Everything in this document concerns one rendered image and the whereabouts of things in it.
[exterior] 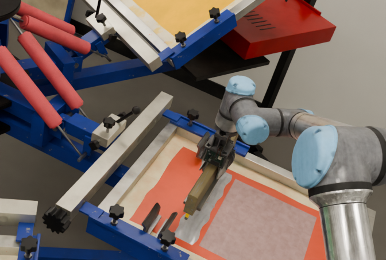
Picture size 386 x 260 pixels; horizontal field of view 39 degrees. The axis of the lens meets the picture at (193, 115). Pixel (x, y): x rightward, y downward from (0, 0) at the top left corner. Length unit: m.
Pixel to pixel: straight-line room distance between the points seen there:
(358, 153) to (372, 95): 2.66
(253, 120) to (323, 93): 2.39
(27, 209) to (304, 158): 0.80
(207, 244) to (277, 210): 0.31
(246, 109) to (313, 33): 1.37
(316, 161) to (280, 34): 1.60
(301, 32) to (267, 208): 1.07
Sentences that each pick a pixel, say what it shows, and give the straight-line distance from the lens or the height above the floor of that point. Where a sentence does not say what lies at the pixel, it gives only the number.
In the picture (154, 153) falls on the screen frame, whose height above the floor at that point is 0.99.
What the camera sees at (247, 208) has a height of 0.96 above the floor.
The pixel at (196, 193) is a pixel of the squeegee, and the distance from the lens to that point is 1.51.
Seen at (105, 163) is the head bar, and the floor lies 1.04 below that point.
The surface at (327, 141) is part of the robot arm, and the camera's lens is 0.99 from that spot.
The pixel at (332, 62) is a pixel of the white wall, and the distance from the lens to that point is 3.60.
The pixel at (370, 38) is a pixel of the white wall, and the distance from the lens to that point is 3.51.
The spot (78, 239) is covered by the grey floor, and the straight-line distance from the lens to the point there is 2.80.
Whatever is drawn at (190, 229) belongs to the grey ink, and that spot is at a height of 0.96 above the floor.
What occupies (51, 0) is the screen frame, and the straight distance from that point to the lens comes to 4.15.
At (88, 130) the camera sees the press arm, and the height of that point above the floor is 1.04.
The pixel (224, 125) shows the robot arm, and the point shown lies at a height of 1.31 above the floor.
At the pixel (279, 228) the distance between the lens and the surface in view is 1.78.
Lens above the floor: 2.19
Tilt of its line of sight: 36 degrees down
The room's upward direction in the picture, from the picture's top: 17 degrees clockwise
